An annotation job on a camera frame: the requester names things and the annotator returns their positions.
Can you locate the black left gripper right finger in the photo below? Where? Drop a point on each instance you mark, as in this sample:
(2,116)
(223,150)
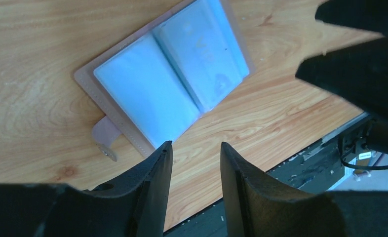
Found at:
(258,205)

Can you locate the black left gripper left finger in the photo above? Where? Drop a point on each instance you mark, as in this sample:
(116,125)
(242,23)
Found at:
(133,204)

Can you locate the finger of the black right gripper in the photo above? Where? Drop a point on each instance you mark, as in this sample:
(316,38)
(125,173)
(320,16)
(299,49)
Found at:
(358,73)
(369,15)

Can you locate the beige leather card holder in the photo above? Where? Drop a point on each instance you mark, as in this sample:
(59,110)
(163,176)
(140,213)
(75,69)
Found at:
(156,83)

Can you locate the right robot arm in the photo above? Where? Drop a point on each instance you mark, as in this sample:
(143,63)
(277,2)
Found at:
(374,135)

